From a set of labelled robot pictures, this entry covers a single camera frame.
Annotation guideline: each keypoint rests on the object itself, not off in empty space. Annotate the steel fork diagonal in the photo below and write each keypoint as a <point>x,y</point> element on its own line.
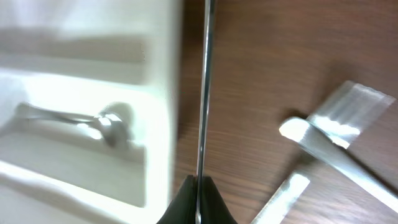
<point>314,142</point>

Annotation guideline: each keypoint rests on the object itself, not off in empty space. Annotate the white plastic cutlery tray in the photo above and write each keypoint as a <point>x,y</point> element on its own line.
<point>84,57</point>

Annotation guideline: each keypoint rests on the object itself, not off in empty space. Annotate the large steel spoon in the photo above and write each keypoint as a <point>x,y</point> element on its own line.
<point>209,23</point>

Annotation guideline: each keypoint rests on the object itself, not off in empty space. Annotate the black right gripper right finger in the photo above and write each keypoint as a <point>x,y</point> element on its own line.
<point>213,209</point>

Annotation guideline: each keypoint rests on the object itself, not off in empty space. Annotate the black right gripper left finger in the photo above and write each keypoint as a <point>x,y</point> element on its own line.
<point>183,207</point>

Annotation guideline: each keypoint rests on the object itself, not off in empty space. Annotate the steel fork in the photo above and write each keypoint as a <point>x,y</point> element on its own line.
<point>343,116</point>

